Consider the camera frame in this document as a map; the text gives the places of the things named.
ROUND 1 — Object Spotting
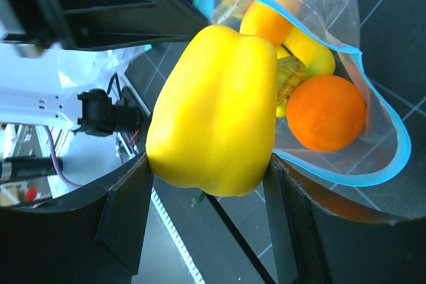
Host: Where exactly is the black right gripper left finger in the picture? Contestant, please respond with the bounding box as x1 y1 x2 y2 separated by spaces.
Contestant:
1 154 153 283

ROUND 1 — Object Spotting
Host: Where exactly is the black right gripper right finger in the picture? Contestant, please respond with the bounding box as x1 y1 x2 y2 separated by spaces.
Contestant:
263 156 425 283

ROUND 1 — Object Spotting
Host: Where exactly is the toy orange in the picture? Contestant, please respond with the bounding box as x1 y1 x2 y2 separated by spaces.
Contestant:
287 75 367 152

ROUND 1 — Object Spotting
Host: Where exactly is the yellow toy bell pepper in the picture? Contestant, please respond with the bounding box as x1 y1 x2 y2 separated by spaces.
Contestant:
146 25 277 197

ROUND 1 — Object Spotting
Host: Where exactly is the white slotted cable duct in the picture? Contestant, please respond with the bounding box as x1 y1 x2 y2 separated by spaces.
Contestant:
150 187 206 284

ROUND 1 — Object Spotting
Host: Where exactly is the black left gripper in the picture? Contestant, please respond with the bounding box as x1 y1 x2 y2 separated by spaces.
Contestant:
1 0 72 58

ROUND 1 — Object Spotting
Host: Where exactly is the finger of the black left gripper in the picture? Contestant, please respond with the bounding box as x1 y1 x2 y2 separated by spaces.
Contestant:
59 0 208 51

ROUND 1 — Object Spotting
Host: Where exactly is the yellow toy mango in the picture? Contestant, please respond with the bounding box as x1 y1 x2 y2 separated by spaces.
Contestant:
239 1 293 48

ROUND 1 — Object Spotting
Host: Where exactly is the yellow toy banana bunch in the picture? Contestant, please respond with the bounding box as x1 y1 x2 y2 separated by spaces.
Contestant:
219 0 336 118

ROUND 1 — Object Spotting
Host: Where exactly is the clear blue-zip bag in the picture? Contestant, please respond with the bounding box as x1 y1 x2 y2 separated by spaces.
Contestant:
194 0 411 187

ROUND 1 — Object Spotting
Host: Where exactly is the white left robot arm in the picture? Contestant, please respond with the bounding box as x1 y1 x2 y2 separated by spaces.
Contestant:
1 0 208 136

